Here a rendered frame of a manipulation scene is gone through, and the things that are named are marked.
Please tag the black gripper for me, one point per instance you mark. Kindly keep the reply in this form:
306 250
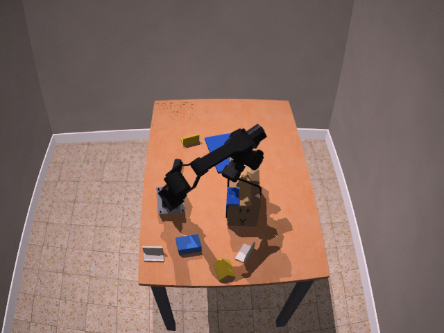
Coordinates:
234 169

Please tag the blue box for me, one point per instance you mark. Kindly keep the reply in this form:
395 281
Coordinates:
188 244

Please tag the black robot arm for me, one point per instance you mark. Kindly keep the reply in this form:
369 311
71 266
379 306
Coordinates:
236 146

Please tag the grey l-shaped bracket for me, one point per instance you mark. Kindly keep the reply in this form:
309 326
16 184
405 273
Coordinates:
153 253

